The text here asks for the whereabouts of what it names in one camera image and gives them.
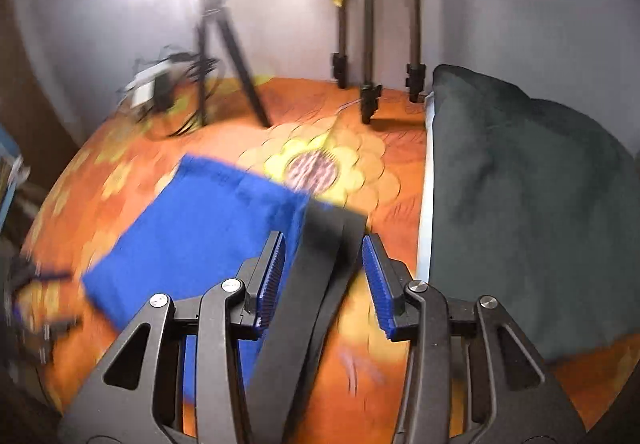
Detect folded dark green cloth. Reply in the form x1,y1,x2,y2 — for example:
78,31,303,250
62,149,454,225
428,65,639,360

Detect white power strip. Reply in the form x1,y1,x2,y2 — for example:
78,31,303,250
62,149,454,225
124,60,172,110

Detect small black tripod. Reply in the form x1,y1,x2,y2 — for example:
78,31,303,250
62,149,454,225
196,0,271,128

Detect orange floral bedsheet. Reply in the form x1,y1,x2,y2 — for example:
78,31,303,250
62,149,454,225
29,65,639,443

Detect blue striped pants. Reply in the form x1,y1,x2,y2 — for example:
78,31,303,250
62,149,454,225
80,154,369,444

